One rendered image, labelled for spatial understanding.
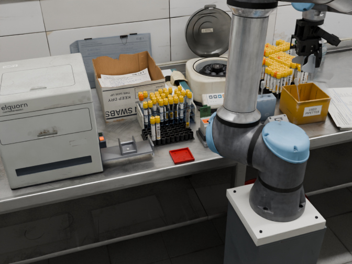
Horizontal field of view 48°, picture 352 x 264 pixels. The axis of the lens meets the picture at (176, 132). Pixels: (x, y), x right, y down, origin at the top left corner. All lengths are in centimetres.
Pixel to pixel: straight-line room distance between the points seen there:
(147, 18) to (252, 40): 88
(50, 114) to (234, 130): 51
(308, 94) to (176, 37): 63
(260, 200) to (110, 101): 69
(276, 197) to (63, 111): 62
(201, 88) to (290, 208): 68
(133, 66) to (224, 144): 81
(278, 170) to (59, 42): 109
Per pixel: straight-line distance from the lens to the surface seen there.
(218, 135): 105
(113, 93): 148
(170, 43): 183
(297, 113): 151
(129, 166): 130
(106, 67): 173
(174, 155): 133
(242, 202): 113
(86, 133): 120
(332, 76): 196
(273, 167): 101
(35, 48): 176
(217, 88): 158
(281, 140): 98
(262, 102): 148
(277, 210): 107
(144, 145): 132
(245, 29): 95
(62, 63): 130
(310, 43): 144
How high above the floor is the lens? 167
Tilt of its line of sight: 33 degrees down
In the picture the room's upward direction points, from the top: 1 degrees counter-clockwise
